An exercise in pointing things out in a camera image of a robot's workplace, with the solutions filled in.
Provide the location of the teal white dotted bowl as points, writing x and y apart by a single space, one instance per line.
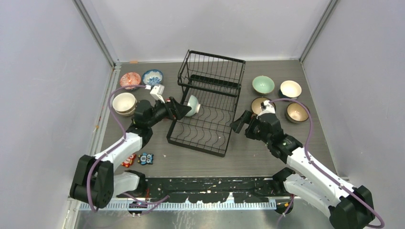
289 89

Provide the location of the beige plain bowl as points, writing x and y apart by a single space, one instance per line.
127 113

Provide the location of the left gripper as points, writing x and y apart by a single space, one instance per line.
174 109

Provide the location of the dark blue glazed bowl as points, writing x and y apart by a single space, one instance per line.
255 105

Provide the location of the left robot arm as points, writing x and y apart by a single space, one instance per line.
95 181

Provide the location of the blue zigzag pattern bowl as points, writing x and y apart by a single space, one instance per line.
130 79

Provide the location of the brown striped bowl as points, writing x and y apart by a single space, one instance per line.
296 113

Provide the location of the white blue floral bowl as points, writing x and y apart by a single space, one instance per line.
152 77

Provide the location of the beige bowl with bird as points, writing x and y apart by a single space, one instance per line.
124 102

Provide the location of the black wire dish rack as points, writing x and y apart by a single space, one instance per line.
216 82

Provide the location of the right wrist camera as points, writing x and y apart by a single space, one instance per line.
267 108

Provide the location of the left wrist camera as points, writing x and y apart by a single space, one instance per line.
156 92

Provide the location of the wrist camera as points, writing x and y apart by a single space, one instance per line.
156 92
267 108

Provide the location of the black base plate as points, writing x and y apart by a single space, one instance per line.
209 189

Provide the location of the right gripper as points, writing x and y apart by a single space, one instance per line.
246 117

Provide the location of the blue owl toy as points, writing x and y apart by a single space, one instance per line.
145 159

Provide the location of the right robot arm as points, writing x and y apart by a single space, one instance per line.
346 206

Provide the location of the red owl toy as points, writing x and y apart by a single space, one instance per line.
129 161

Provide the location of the light teal ribbed bowl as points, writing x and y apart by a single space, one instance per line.
194 104

